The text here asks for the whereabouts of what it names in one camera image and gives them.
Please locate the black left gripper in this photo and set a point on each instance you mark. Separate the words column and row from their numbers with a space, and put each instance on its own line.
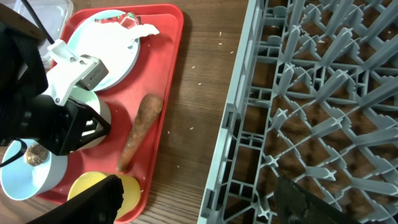
column 60, row 129

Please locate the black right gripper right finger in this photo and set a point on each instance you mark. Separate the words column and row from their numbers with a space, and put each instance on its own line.
column 296, row 205

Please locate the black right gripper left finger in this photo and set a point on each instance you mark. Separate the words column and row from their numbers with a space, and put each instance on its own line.
column 99, row 204

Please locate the yellow plastic cup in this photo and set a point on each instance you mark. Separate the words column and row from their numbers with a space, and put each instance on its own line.
column 131, row 195

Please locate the brown food scrap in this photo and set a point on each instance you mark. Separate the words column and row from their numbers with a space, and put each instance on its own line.
column 35, row 155

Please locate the mint green bowl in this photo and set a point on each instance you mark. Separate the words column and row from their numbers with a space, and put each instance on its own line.
column 91, row 99

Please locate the light blue bowl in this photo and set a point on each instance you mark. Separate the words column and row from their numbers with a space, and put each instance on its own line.
column 21, row 181

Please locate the orange carrot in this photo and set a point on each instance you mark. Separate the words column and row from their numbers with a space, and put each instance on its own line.
column 149, row 110

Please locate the white napkin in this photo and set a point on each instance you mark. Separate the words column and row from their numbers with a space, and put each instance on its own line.
column 110, row 42

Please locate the red foil wrapper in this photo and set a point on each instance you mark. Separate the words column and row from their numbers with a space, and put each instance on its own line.
column 127, row 20

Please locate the grey dishwasher rack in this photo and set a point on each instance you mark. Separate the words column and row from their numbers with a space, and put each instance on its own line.
column 312, row 98

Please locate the light blue plate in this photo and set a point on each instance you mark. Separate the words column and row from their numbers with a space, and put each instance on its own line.
column 117, row 74

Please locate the red serving tray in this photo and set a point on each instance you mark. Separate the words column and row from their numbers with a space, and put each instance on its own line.
column 152, row 73

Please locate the clear plastic bin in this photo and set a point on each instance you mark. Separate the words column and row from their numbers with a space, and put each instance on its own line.
column 36, row 19

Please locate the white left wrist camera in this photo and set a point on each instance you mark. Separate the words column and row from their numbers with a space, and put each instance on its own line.
column 71, row 70

